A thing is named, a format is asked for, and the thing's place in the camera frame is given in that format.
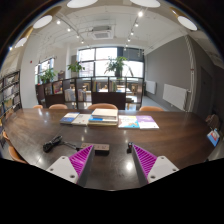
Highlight colourful illustrated book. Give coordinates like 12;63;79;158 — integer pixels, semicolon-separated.
117;114;141;130

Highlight thin tan book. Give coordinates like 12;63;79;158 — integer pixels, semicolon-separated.
87;121;119;127

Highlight white cover book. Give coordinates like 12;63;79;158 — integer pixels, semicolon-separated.
70;113;92;127

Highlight brown power strip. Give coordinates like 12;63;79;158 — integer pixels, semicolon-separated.
80;142;111;157

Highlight dark open shelf unit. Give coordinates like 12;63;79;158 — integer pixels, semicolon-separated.
34;76;145;111

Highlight round ceiling lights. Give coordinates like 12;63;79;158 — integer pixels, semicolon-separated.
14;0;198;48

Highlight small blue sign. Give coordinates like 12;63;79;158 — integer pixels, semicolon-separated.
206;127;221;147

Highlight blue and white book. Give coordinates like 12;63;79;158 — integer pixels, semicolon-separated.
87;115;119;124

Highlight ceiling spotlights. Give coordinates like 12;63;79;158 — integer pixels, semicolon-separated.
54;9;145;45

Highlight black power strip cable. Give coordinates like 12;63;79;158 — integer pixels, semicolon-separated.
42;133;83;154

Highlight orange chairs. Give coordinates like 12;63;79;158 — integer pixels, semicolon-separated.
0;102;221;165

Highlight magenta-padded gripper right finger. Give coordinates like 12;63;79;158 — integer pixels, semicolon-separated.
131;144;180;187

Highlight purple and white book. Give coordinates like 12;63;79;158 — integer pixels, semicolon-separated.
135;114;160;130

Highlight ceiling air conditioner unit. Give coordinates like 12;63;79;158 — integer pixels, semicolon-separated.
90;25;115;41

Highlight tall bookshelf with books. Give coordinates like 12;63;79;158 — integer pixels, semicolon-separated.
0;70;22;118

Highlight large green potted plant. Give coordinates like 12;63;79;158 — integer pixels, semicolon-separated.
104;56;129;79

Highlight blue cover book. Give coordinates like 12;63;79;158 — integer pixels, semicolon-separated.
59;111;81;125

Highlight large white wall radiator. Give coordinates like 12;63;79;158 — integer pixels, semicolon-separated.
162;83;190;111

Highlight green plant by window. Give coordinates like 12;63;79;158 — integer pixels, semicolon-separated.
38;68;56;85

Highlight small white wall radiator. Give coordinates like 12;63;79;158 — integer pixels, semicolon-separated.
144;79;157;95

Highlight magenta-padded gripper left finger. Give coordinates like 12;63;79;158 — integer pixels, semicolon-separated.
45;144;96;188

